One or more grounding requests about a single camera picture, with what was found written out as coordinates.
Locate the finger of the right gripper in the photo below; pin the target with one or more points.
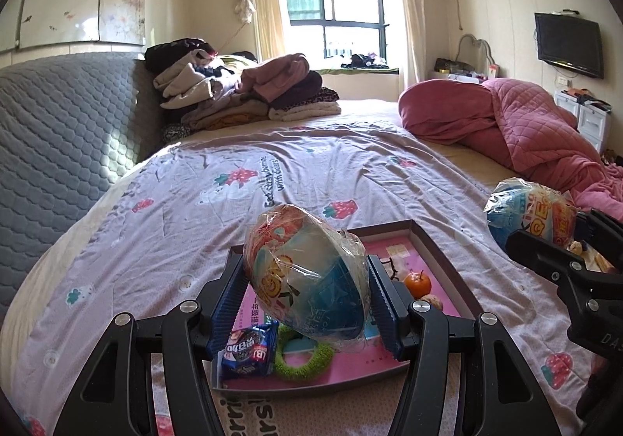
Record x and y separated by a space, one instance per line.
598 230
546 259

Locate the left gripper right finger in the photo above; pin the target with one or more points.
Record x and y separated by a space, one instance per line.
498 393

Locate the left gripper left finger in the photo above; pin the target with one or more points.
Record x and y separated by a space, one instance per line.
113 392

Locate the blue surprise egg toy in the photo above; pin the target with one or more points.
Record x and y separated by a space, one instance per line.
516 205

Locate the walnut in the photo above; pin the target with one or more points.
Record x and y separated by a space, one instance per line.
433 300

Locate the blue oreo cookie packet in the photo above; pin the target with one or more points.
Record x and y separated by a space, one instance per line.
250 352

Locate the orange tangerine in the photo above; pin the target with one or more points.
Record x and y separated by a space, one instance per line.
418 283

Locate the red blue surprise egg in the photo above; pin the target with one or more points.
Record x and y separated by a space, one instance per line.
308 275

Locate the white drawstring cloth bag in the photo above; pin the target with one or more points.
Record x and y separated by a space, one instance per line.
394 267

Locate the small toy figure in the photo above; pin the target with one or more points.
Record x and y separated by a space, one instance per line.
594 260

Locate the pink quilted blanket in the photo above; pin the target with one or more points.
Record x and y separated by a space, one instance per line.
518 125

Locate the white drawer cabinet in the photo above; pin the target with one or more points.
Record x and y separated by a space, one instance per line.
593 117

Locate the pink strawberry bed sheet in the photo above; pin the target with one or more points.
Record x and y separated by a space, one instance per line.
155 239

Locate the black flat tv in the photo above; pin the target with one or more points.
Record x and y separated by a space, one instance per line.
571 43

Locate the cream curtain right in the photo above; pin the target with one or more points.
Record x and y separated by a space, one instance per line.
413 67

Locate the grey quilted headboard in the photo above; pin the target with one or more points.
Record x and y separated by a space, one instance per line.
71 127

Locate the clothes on window sill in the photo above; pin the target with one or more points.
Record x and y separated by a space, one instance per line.
365 61

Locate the pile of folded clothes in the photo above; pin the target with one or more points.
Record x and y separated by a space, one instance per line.
203 90

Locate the window with dark frame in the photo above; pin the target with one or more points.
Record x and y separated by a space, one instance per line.
327 29

